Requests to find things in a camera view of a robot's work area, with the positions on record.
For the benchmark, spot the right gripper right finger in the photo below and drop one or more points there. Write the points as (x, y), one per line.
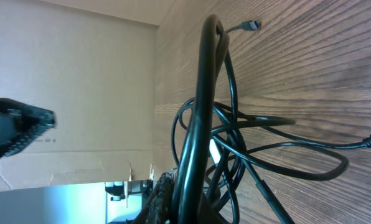
(207, 215)

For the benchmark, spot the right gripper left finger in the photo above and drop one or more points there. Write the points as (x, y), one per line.
(158, 206)

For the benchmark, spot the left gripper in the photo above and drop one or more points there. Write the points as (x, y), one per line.
(21, 124)

